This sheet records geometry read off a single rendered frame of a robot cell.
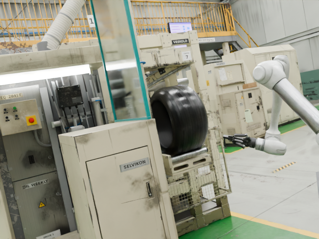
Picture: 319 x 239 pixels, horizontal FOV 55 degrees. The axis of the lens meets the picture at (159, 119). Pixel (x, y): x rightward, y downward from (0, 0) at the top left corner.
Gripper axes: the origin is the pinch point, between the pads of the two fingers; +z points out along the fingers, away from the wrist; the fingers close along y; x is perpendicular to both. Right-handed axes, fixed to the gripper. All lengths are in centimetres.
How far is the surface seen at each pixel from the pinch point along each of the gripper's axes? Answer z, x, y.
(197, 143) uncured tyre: 20.6, -8.0, 6.7
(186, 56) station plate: 52, 59, -37
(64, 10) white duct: 137, 5, -76
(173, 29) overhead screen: 170, 402, 28
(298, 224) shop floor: -75, 28, 93
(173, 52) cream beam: 62, 52, -41
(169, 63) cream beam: 63, 45, -33
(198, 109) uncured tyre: 24.5, -2.3, -19.1
